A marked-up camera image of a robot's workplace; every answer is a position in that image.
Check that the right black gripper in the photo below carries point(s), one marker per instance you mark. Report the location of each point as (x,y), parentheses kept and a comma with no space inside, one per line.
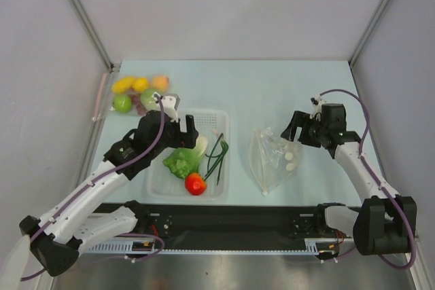
(304,130)

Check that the fake white mushroom pieces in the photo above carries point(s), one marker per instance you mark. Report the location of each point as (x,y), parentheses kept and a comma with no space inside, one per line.
(291,155)

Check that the pale green fake cabbage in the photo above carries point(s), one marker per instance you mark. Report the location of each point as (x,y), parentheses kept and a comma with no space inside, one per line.
(149,101)

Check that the white perforated plastic basket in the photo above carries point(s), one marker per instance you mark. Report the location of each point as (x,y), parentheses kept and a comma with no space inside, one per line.
(201,173)

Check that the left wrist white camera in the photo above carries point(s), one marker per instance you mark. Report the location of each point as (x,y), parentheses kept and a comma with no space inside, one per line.
(169,102)

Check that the white slotted cable duct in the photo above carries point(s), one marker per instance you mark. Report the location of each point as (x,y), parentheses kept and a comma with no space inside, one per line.
(251,246)

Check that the fake red grapes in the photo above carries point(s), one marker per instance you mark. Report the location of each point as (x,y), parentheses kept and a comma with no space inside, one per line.
(137,106)

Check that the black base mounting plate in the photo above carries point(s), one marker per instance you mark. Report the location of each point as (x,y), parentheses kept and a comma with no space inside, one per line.
(229,222)

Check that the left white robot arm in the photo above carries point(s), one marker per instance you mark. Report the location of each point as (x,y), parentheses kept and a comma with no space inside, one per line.
(62,234)

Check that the fake red orange pepper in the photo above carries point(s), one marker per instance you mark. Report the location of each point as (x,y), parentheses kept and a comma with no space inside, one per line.
(195,184)

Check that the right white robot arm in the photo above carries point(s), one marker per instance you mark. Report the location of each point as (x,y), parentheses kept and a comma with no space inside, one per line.
(385,222)

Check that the left aluminium frame post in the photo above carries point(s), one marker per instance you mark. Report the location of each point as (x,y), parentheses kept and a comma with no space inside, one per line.
(91,32)

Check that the green fake apple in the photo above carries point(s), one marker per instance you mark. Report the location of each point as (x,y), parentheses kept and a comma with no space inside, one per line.
(122,103)

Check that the yellow fake lemon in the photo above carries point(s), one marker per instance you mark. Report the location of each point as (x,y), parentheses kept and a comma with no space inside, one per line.
(140,84)

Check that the wrist white camera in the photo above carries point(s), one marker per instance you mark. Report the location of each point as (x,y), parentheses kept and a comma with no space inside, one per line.
(317,103)
(169,102)

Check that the right aluminium frame post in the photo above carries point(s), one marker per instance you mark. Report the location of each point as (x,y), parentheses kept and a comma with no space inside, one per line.
(371,27)

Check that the orange fake peach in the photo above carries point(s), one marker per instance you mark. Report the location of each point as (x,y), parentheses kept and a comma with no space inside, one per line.
(161,83)

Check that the fake green onion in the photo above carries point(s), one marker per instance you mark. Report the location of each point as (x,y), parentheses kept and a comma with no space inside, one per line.
(215,158)

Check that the zip bag of fake fruit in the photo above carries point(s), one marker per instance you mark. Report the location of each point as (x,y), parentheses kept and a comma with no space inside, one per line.
(103,104)

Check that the aluminium frame post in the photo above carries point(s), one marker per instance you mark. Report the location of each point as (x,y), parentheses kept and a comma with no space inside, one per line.
(91,32)
(371,27)

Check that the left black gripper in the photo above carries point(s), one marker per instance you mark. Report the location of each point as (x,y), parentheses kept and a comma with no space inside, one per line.
(186,139)

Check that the clear zip top bag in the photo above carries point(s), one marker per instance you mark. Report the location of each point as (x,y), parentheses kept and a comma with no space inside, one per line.
(266,160)

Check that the yellow fake mango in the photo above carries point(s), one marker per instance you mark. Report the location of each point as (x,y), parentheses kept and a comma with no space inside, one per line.
(123,85)

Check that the fake green lettuce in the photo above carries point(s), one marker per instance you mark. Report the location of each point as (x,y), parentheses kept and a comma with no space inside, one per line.
(183,161)

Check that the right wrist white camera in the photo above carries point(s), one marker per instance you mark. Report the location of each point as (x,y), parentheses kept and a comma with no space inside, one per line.
(317,103)

